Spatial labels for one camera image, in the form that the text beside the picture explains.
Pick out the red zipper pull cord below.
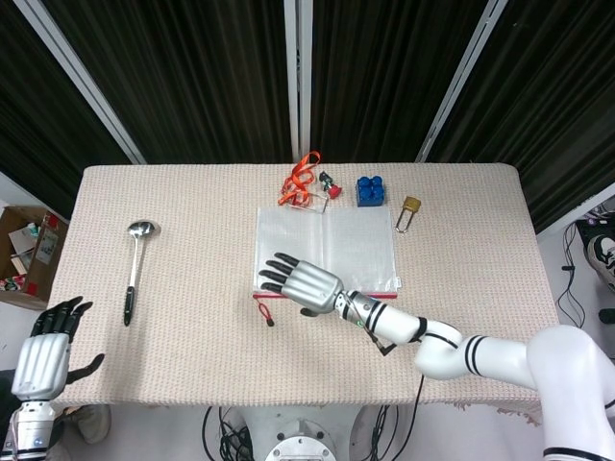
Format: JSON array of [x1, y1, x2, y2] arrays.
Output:
[[254, 299, 277, 329]]

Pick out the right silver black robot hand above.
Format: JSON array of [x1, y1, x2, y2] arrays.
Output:
[[258, 252, 346, 319]]

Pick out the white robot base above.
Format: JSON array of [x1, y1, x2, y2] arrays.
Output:
[[238, 405, 381, 461]]

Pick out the cardboard box with clutter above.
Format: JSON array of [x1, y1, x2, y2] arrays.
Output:
[[0, 205, 70, 311]]

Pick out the grey shoe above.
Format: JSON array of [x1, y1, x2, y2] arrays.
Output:
[[61, 403, 113, 446]]

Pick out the white frame post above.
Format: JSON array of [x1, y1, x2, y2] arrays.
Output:
[[283, 0, 315, 165], [11, 0, 147, 166], [414, 0, 510, 164]]

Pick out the small red black clip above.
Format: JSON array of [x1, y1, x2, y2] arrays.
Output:
[[318, 169, 344, 200]]

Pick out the black cables on floor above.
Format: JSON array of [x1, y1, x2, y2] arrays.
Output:
[[555, 204, 615, 359]]

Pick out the beige waffle tablecloth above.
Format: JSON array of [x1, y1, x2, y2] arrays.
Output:
[[46, 163, 564, 429]]

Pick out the black curtain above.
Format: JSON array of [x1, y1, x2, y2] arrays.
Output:
[[0, 0, 615, 236]]

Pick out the steel ladle with black handle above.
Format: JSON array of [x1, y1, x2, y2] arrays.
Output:
[[122, 219, 161, 328]]

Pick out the brass padlock with long shackle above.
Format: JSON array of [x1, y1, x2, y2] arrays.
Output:
[[394, 194, 423, 235]]

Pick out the black and white sneaker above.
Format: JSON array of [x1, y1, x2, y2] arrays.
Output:
[[586, 233, 615, 294]]

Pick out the orange lanyard with clear badge holder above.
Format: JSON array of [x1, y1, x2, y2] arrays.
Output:
[[278, 150, 333, 215]]

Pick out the black cables under table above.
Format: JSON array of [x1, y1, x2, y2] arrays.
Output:
[[201, 405, 257, 461]]

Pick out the clear zipper pouch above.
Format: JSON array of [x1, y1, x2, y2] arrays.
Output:
[[252, 206, 403, 302]]

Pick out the blue toy building block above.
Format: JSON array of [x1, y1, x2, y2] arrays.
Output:
[[355, 175, 388, 209]]

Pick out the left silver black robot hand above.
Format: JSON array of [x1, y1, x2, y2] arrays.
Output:
[[10, 296, 107, 402]]

